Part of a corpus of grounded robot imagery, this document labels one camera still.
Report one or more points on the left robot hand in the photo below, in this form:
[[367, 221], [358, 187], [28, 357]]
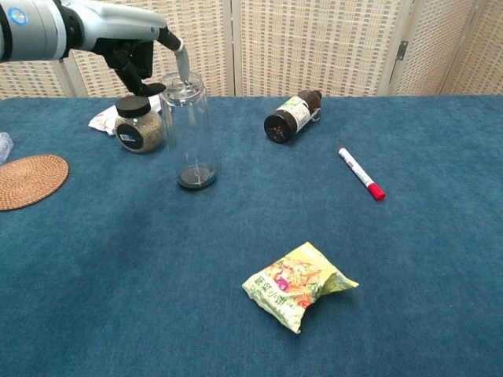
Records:
[[118, 23]]

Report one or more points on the tall clear glass jar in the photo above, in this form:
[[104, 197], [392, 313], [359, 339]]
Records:
[[188, 133]]

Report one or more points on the white pink tissue packet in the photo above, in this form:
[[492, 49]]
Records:
[[102, 119]]

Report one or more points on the black-lidded spice jar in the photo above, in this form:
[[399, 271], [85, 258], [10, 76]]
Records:
[[139, 129]]

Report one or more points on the small clear plastic box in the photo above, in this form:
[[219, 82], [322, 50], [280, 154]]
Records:
[[4, 147]]

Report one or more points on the round woven rattan coaster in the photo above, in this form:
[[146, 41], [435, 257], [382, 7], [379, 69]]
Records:
[[27, 180]]

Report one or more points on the brown glass bottle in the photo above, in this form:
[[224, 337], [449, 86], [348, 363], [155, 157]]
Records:
[[287, 118]]

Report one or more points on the woven folding screen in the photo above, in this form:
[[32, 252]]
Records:
[[314, 43]]

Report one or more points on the red-capped white marker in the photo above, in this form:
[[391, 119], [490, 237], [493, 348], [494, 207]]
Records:
[[359, 173]]

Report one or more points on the black screen hinge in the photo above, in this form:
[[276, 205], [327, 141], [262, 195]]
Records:
[[401, 50]]

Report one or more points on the yellow-green snack packet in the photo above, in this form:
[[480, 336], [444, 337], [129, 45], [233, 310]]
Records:
[[291, 286]]

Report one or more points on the blue table cloth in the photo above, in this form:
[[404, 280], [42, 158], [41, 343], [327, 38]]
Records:
[[393, 255]]

